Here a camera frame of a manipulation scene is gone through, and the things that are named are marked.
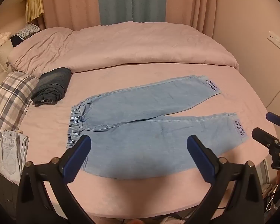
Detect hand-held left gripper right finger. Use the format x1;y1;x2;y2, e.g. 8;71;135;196
187;135;265;224

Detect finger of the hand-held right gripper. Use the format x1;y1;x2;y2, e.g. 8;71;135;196
266;112;280;128
251;127;280;150

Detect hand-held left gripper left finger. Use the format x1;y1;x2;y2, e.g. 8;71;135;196
16;135;92;224

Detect light blue denim pants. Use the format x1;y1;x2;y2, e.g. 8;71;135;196
66;75;248;180

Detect folded pale grey pants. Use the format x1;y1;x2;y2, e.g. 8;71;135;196
0;129;30;183

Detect folded dark denim jeans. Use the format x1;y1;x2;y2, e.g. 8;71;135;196
31;67;72;106

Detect plaid pillow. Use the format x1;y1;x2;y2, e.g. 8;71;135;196
0;71;40;168

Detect pink duvet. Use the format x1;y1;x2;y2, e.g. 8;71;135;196
8;21;239;73

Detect cream pillow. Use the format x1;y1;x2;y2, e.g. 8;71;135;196
0;40;15;73

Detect pink curtain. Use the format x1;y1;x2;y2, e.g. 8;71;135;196
37;0;267;39

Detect blue checked cloth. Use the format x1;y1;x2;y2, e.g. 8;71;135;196
10;24;41;43

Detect white plush toy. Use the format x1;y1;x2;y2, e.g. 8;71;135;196
0;31;12;52

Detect yellow fringed cloth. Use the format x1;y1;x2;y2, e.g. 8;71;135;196
25;0;44;22

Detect teal curtain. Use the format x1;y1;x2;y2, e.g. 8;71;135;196
97;0;167;25

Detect white wall power strip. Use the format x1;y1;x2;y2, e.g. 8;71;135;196
267;31;280;52

